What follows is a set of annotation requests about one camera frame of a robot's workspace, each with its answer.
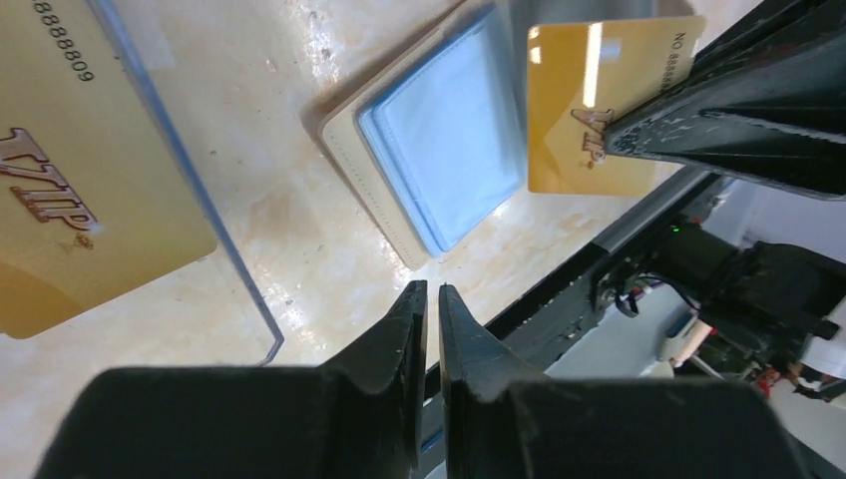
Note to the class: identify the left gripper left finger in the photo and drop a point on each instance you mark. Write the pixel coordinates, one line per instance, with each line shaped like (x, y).
(357, 415)

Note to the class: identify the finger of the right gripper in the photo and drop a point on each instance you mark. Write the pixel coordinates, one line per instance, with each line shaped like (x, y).
(764, 102)

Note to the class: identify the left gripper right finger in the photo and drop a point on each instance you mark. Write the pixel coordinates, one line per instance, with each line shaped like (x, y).
(507, 419)

